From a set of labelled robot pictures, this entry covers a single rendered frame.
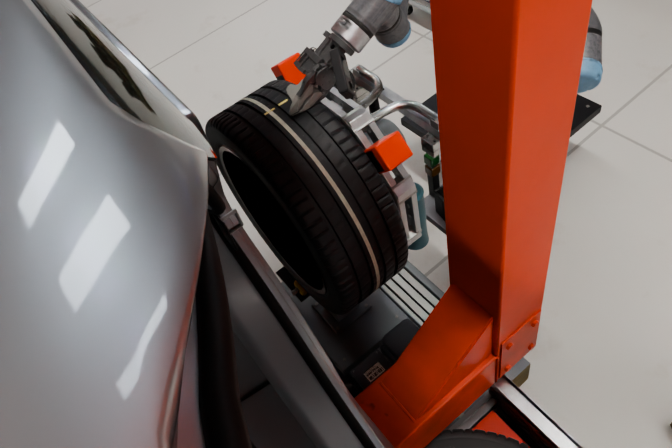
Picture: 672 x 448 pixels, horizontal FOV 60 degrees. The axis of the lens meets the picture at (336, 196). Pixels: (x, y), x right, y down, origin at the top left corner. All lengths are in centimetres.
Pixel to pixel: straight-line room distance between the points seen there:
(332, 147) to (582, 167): 168
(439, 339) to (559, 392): 90
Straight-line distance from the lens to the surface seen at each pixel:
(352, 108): 149
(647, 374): 235
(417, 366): 147
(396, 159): 138
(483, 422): 192
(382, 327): 211
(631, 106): 317
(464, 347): 141
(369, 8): 139
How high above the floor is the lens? 209
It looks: 49 degrees down
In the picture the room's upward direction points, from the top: 16 degrees counter-clockwise
